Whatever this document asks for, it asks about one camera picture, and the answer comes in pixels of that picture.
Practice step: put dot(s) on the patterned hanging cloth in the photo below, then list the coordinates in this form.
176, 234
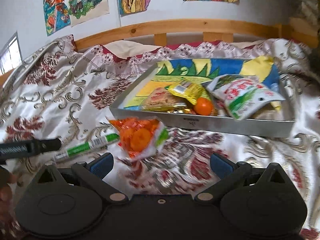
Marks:
300, 0

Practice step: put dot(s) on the small orange fruit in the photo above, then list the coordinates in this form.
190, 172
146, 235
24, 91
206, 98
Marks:
203, 106

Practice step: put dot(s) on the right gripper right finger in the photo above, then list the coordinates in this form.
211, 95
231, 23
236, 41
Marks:
231, 176

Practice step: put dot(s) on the yellow snack bar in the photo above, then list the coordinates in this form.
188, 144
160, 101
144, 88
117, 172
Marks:
188, 90

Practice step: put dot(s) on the orange snack packet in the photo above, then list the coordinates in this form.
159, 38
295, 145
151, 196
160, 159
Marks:
140, 138

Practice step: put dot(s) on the green white snack pouch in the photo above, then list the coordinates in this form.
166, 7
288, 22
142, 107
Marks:
242, 96

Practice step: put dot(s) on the cartoon girl wall drawing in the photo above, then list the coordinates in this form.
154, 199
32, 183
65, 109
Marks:
56, 15

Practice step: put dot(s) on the green white snack stick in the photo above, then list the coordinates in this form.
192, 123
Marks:
87, 147

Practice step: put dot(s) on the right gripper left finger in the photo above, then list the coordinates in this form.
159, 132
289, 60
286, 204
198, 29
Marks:
91, 176

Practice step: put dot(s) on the window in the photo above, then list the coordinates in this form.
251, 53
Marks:
11, 56

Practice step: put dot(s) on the green cartoon wall drawing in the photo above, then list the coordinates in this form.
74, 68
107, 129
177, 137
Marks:
81, 11

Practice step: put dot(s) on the floral satin bedspread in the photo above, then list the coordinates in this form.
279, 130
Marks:
57, 93

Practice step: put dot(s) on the rice cracker packet red text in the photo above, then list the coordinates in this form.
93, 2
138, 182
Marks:
161, 100

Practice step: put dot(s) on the cream pillow with red trim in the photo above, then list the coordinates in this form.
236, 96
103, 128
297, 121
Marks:
128, 54

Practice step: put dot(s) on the wooden bed rail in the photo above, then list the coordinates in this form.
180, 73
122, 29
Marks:
211, 29

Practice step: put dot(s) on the grey tray with drawing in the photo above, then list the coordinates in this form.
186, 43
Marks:
273, 120

